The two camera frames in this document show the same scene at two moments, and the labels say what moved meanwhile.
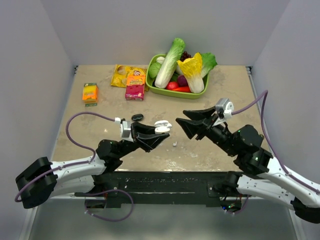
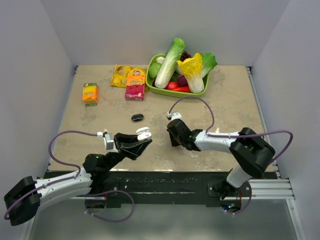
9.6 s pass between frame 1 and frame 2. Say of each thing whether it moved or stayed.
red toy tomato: stayed
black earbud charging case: stayed
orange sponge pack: stayed
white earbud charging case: moved
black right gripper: moved
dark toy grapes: stayed
